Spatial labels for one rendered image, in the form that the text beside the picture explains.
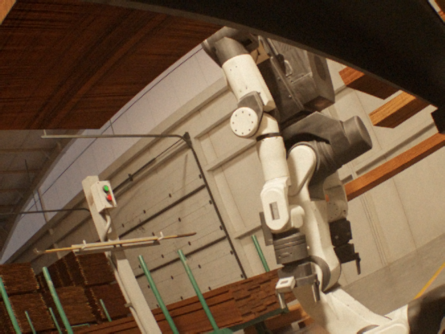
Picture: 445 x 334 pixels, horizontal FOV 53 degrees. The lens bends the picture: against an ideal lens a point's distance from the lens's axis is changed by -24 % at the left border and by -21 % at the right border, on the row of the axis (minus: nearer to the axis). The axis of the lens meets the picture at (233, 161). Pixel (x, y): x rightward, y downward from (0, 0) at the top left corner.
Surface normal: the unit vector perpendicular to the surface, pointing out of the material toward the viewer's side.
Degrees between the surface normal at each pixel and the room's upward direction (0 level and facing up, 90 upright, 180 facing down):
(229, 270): 90
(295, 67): 90
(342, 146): 113
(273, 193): 90
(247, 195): 88
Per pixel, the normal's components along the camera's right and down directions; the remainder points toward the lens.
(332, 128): -0.49, -0.04
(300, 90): -0.29, 0.34
